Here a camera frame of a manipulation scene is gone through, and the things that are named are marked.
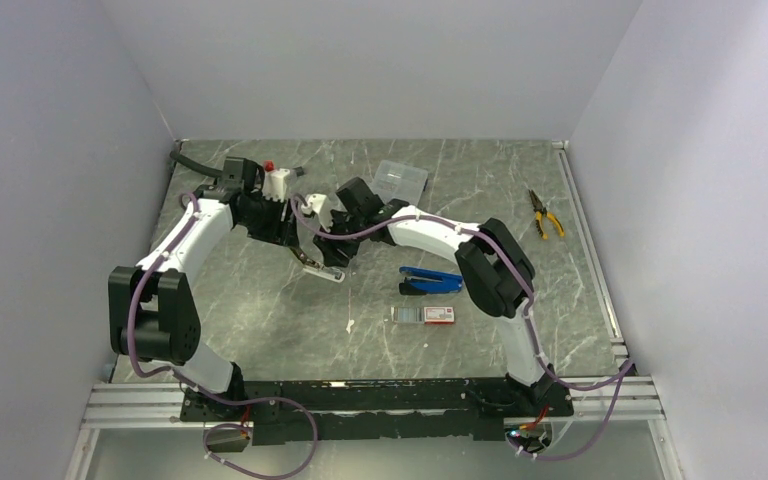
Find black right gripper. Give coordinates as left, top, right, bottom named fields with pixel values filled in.
left=313, top=209, right=367, bottom=269

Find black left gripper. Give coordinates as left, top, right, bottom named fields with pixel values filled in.
left=239, top=191, right=300, bottom=248

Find small beige white stapler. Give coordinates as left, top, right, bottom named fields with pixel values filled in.
left=289, top=247, right=345, bottom=283

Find blue black stapler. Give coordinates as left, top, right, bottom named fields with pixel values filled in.
left=398, top=266, right=464, bottom=296

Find red white staples box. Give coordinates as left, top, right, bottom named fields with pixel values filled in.
left=390, top=306, right=455, bottom=325

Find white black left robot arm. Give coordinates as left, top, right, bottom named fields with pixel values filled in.
left=108, top=157, right=305, bottom=420

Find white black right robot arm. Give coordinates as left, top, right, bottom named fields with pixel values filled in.
left=291, top=178, right=570, bottom=415

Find clear plastic screw organizer box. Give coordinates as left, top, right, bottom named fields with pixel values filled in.
left=370, top=160, right=429, bottom=205

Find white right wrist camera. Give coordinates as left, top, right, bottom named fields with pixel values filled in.
left=301, top=194, right=333, bottom=232

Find dark corrugated hose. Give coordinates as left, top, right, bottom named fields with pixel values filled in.
left=169, top=149, right=306, bottom=180

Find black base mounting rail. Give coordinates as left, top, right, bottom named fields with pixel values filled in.
left=180, top=376, right=574, bottom=446

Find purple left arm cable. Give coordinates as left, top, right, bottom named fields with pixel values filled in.
left=125, top=192, right=319, bottom=480

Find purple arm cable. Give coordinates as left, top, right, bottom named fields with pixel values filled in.
left=289, top=193, right=636, bottom=464
left=125, top=192, right=319, bottom=480

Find yellow handled pliers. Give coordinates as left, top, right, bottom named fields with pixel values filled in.
left=528, top=189, right=565, bottom=240

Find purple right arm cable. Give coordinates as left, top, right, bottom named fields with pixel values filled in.
left=289, top=193, right=636, bottom=464

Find aluminium frame rail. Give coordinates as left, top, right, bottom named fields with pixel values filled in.
left=80, top=376, right=666, bottom=429

